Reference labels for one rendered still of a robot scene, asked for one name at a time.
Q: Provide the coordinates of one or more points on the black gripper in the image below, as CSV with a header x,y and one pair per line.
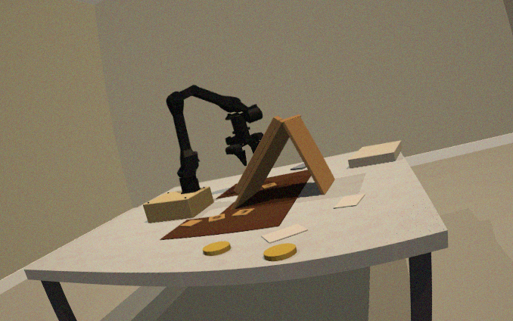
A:
x,y
243,138

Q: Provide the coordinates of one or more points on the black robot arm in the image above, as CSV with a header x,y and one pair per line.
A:
x,y
189,158

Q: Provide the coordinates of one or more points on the yellow flat disc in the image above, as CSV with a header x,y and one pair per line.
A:
x,y
280,252
216,248

